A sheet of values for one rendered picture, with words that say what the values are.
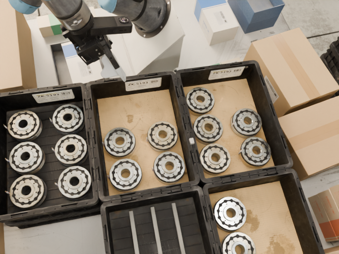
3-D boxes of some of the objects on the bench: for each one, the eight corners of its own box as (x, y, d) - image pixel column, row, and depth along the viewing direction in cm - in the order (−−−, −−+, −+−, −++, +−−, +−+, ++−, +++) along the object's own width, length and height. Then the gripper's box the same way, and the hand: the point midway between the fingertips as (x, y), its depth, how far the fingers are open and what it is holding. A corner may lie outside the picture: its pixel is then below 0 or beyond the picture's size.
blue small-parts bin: (226, 1, 155) (230, -10, 149) (255, -6, 158) (259, -17, 152) (244, 34, 149) (249, 23, 142) (273, 26, 152) (279, 15, 145)
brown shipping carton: (240, 65, 142) (251, 42, 127) (283, 50, 147) (298, 26, 132) (274, 124, 132) (291, 107, 117) (319, 107, 137) (340, 88, 122)
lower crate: (15, 123, 125) (2, 109, 114) (95, 111, 129) (90, 97, 118) (17, 231, 110) (3, 227, 99) (107, 213, 114) (103, 208, 103)
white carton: (192, 11, 152) (195, -4, 143) (216, 5, 154) (220, -9, 146) (209, 45, 145) (213, 32, 137) (233, 39, 147) (239, 25, 139)
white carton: (65, 57, 137) (60, 44, 129) (94, 50, 139) (91, 36, 131) (77, 97, 130) (73, 86, 122) (107, 89, 132) (105, 77, 124)
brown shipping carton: (288, 186, 123) (308, 175, 108) (261, 134, 130) (276, 118, 115) (353, 159, 129) (381, 145, 114) (324, 111, 136) (345, 92, 121)
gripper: (52, 4, 85) (90, 50, 102) (69, 58, 75) (107, 98, 93) (81, -12, 84) (114, 37, 101) (101, 40, 75) (134, 83, 92)
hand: (119, 61), depth 97 cm, fingers open, 14 cm apart
